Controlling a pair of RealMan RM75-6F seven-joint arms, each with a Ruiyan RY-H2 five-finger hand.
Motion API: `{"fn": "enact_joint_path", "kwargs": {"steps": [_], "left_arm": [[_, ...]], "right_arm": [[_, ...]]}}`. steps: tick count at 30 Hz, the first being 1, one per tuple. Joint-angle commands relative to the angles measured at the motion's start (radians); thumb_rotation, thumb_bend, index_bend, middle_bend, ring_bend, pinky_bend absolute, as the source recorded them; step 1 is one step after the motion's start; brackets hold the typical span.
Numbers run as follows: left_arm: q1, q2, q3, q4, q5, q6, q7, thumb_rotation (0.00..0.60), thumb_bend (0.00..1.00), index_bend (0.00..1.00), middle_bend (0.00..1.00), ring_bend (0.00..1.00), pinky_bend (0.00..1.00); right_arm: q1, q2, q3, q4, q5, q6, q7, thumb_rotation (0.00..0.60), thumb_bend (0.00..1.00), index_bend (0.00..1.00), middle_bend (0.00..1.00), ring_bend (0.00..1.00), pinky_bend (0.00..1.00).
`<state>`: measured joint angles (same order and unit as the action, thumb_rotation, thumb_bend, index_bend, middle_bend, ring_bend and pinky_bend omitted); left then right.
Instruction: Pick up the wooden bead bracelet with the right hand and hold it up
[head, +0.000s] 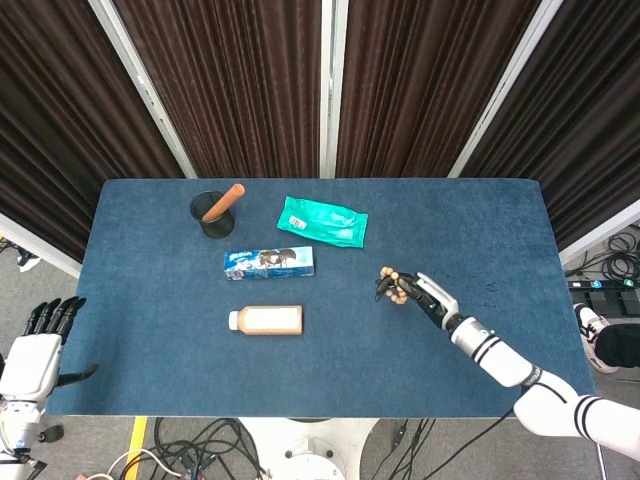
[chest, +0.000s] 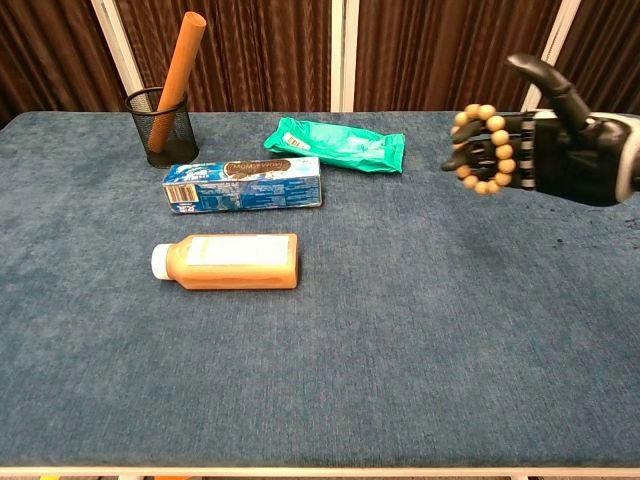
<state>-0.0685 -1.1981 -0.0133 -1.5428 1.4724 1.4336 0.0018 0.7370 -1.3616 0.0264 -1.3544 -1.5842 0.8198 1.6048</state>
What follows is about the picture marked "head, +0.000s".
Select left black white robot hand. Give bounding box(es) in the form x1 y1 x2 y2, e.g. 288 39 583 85
0 295 100 401

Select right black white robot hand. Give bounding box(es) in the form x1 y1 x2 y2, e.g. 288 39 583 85
374 271 460 331

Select small brown object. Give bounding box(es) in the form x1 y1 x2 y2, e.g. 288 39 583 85
378 266 411 305

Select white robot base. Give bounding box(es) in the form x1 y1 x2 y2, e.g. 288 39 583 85
238 416 380 480

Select blue table cloth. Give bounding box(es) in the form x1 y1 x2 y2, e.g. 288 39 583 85
47 178 601 419

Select yellow floor tape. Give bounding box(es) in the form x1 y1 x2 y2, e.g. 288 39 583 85
123 416 150 474

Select green plastic snack packet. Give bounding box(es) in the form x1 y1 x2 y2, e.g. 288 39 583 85
276 195 370 249

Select white sneaker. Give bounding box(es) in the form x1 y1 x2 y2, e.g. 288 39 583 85
573 301 621 375

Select black power strip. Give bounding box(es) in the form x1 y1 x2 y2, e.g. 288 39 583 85
566 277 640 295

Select blue cookie box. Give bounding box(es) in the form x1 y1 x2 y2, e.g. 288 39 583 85
222 245 316 282

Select orange drink bottle white cap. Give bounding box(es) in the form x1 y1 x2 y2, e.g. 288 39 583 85
228 304 305 337

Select black foot pedal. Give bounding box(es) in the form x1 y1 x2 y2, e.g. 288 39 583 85
583 289 640 317

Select black trouser leg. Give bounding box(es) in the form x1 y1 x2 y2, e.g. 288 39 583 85
596 323 640 370

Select brown pleated curtain panel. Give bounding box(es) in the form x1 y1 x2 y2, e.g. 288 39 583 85
462 0 640 252
112 0 324 179
335 0 544 179
0 0 186 262

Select black mesh pen holder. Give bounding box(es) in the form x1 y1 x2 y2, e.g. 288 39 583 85
189 190 236 240

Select orange stick in cup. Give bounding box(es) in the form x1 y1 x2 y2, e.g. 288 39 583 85
201 183 247 223

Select white floor cable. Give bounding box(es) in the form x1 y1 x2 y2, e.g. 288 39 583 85
106 446 182 477

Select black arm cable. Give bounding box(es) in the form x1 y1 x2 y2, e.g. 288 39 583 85
413 407 522 480

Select coiled black cables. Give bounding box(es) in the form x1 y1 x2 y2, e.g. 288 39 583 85
564 233 640 282

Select black floor cable bundle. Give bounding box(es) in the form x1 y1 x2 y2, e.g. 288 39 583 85
119 417 267 480

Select white partition frame post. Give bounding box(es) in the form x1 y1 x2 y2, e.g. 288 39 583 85
88 0 198 180
319 0 349 180
447 0 558 180

